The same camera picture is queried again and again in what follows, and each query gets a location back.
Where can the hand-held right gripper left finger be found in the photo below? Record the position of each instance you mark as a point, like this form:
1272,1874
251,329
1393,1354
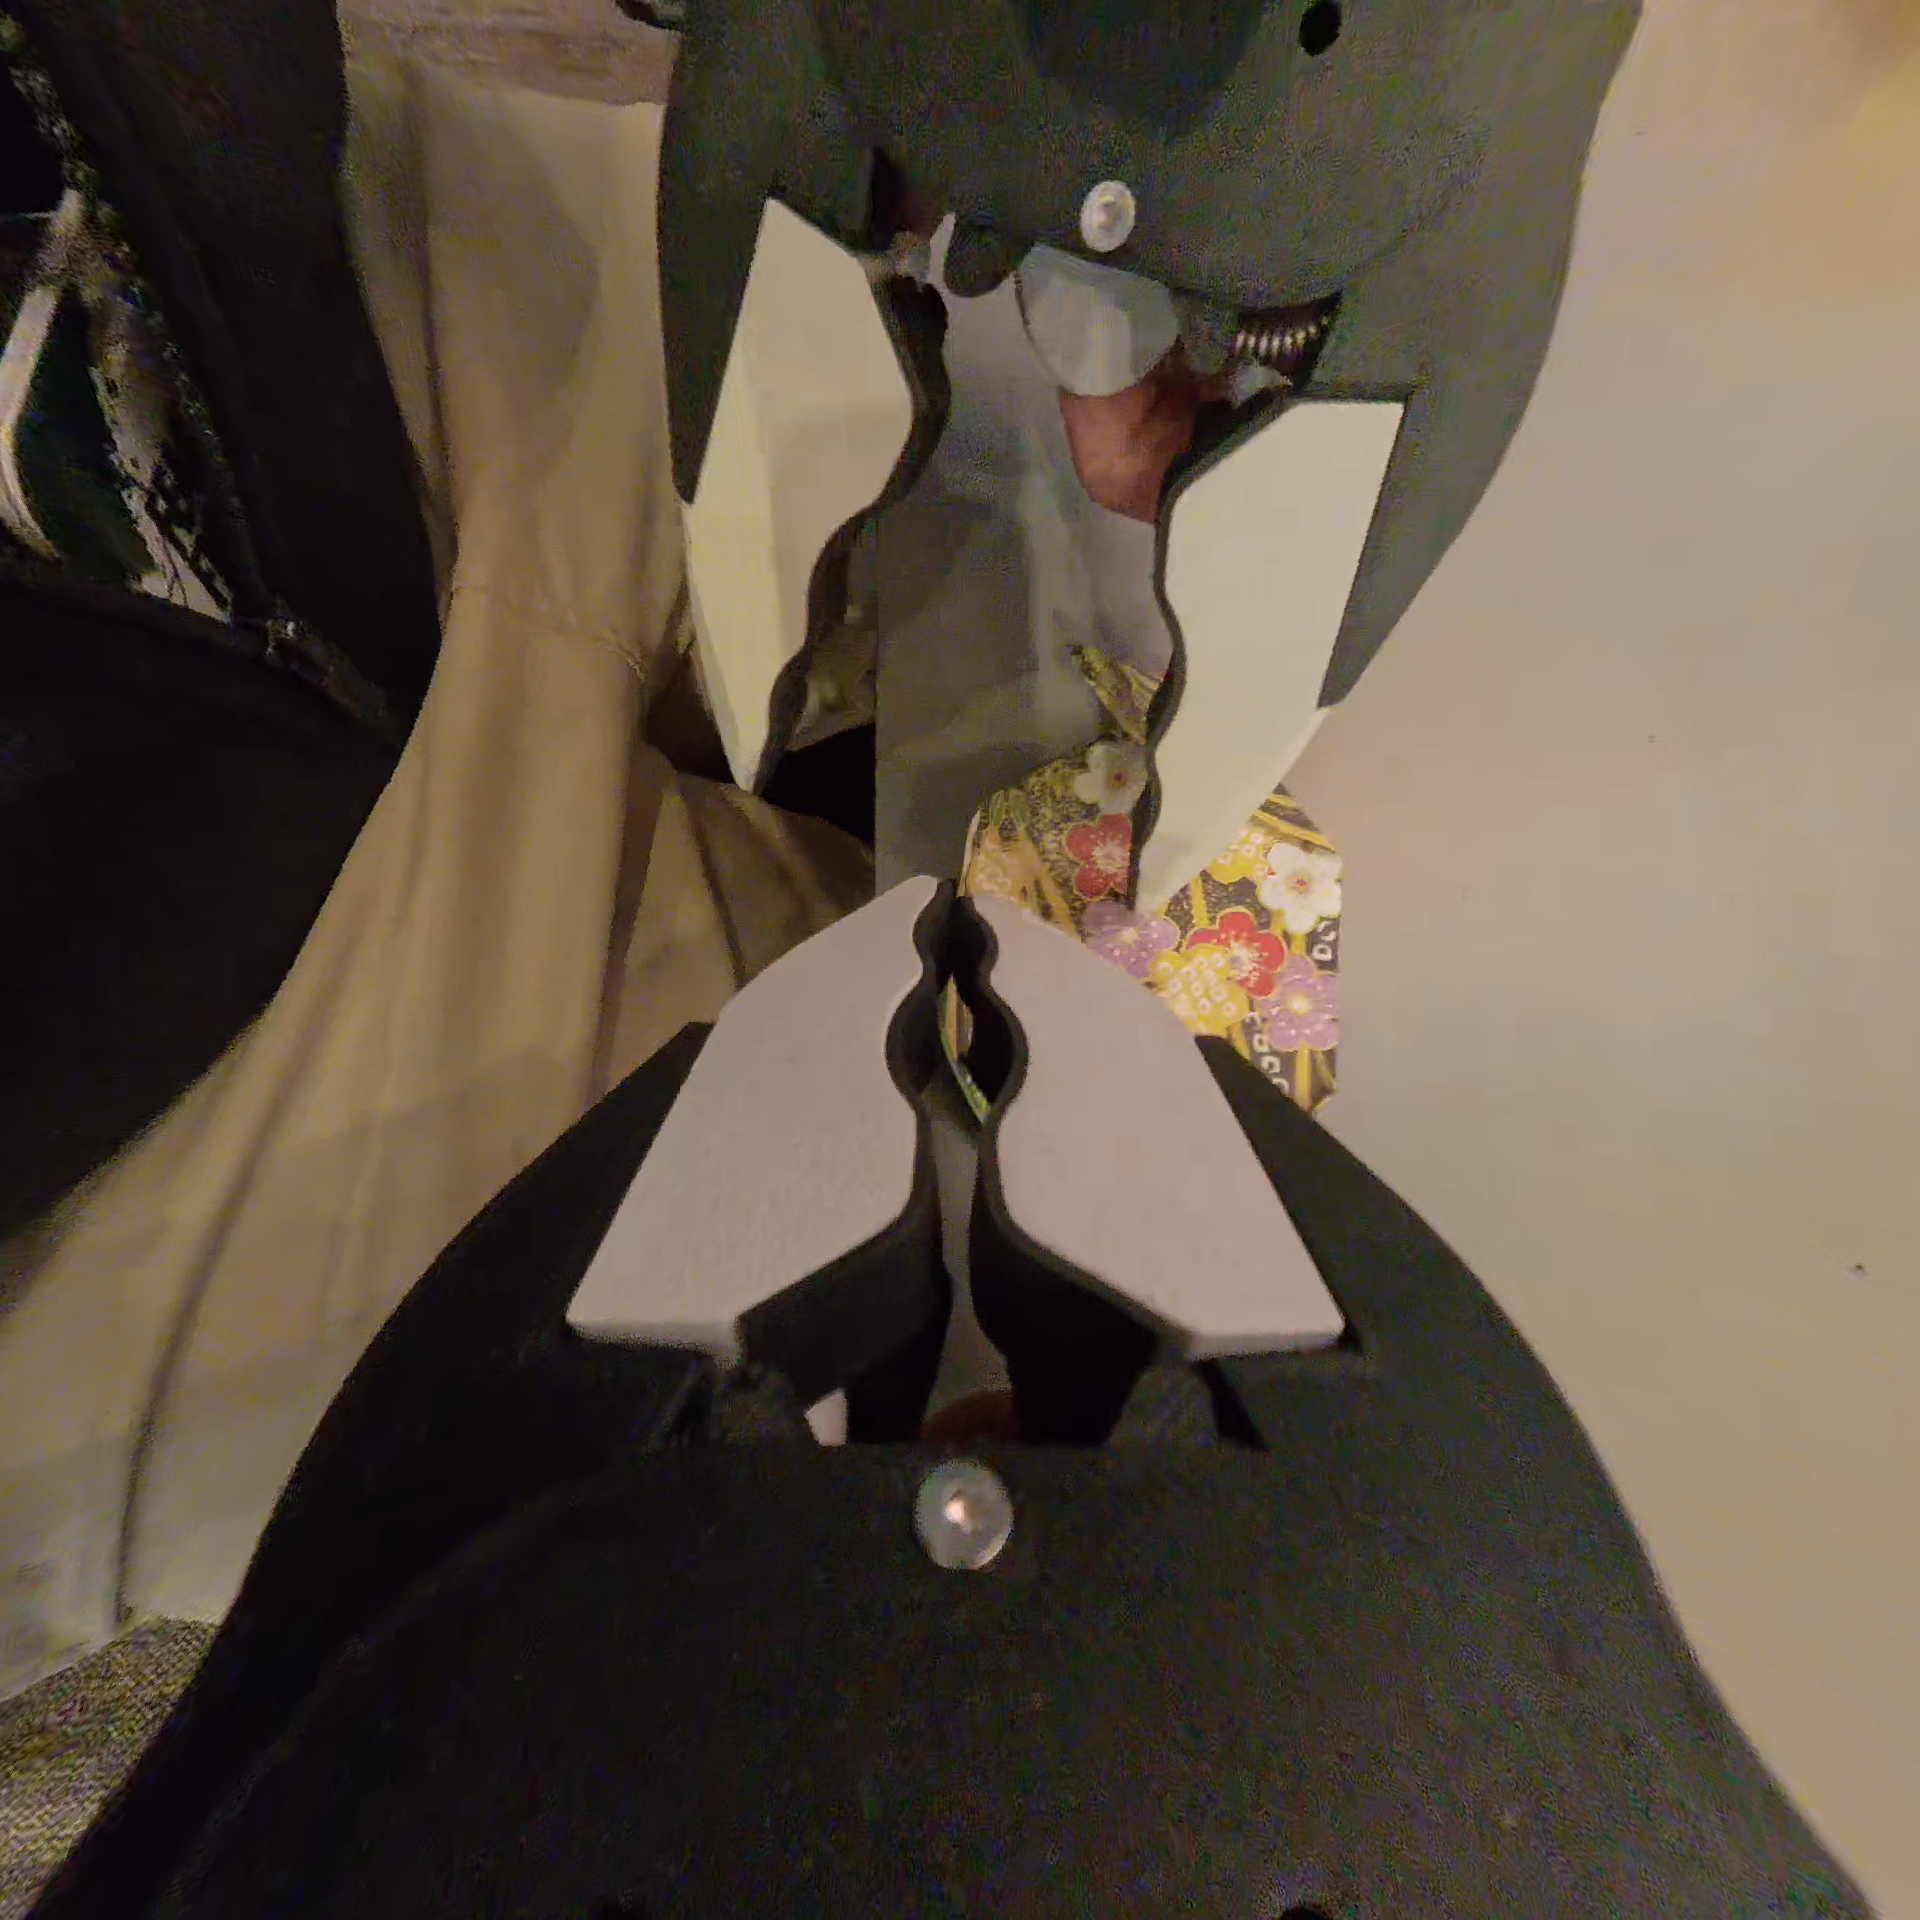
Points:
750,1171

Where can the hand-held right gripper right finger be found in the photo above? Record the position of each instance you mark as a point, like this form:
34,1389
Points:
1154,1184

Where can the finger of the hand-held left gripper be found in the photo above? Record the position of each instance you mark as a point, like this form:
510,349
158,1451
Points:
1275,600
780,494

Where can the floral origami paper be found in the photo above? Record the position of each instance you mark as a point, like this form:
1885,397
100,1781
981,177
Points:
991,674

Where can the person's left hand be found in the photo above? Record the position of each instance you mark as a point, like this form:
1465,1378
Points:
1124,442

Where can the beige garment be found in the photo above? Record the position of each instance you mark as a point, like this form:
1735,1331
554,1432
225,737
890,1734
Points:
494,841

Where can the black garment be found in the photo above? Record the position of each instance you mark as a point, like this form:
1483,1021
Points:
150,901

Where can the black and white patterned cloth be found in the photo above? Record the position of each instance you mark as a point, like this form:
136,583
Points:
121,451

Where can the grey woven cushion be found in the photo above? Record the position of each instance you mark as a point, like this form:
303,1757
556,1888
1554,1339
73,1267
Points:
74,1770

